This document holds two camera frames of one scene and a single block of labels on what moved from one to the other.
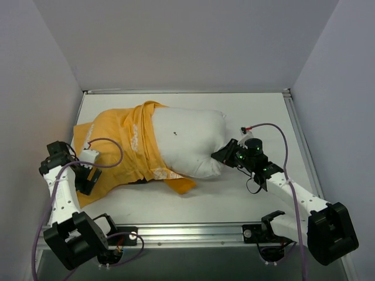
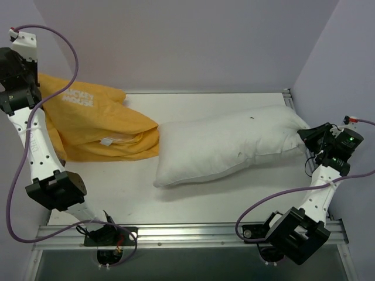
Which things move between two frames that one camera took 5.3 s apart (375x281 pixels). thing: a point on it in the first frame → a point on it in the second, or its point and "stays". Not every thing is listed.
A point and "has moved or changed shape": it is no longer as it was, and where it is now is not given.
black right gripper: (233, 153) → (317, 138)
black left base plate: (128, 240) stays
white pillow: (188, 137) has moved or changed shape
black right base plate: (252, 233) stays
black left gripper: (88, 181) → (7, 104)
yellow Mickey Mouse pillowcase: (123, 137) → (89, 123)
